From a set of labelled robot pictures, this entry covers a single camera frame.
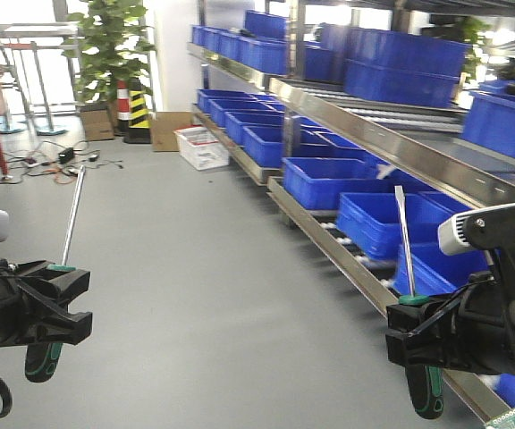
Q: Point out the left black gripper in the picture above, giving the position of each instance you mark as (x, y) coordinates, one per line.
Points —
(34, 305)

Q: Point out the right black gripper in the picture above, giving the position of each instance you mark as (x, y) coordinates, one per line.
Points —
(470, 330)

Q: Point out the green-handled screwdriver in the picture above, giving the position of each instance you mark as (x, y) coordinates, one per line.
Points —
(409, 286)
(70, 232)

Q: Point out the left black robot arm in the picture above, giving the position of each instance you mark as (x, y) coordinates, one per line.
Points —
(34, 300)

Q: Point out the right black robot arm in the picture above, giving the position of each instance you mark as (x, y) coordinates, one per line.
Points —
(470, 330)

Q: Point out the striped traffic cone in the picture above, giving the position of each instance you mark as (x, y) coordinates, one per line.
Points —
(132, 111)

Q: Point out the white patterned basket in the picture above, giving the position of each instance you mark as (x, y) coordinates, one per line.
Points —
(201, 149)

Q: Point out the metal storage shelf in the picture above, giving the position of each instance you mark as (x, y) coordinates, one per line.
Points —
(344, 155)

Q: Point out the green potted plant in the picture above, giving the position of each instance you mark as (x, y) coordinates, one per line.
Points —
(112, 37)

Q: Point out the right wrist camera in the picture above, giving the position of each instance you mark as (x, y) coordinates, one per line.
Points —
(483, 229)

